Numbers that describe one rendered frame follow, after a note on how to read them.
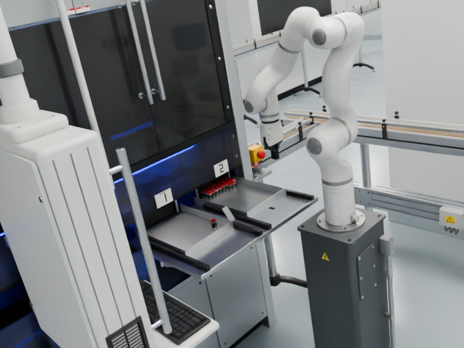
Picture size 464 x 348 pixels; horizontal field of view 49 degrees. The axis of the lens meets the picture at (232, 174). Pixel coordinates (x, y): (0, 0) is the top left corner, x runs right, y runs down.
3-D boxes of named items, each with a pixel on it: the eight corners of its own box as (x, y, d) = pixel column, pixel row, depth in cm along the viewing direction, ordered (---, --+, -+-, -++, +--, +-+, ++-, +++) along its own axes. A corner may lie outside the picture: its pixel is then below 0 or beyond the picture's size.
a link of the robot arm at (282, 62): (279, 58, 179) (253, 121, 200) (306, 48, 189) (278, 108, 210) (261, 43, 182) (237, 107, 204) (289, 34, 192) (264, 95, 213)
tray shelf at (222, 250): (127, 245, 214) (126, 242, 213) (241, 181, 256) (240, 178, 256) (202, 280, 180) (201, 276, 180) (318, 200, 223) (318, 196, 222)
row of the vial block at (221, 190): (208, 201, 236) (206, 192, 234) (234, 186, 247) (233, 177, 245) (211, 202, 234) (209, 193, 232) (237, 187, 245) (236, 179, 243)
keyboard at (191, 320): (112, 301, 188) (111, 295, 187) (143, 282, 196) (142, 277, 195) (178, 346, 159) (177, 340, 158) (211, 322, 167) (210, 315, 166)
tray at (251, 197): (195, 204, 236) (193, 197, 235) (233, 181, 253) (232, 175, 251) (248, 219, 213) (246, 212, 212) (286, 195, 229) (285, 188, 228)
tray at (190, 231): (135, 236, 216) (133, 228, 215) (181, 210, 232) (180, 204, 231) (186, 258, 192) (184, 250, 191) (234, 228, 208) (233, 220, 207)
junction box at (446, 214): (438, 224, 265) (438, 209, 262) (442, 220, 268) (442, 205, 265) (462, 230, 257) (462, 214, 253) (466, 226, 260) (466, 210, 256)
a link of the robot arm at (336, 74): (311, 150, 193) (335, 136, 203) (338, 159, 186) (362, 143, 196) (315, 15, 169) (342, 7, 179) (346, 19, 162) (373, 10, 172)
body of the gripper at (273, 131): (271, 112, 215) (274, 137, 219) (255, 120, 209) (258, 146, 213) (284, 114, 210) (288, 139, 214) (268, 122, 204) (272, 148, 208)
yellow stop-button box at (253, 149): (244, 161, 254) (242, 148, 251) (254, 156, 258) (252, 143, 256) (255, 163, 249) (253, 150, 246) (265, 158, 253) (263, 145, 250)
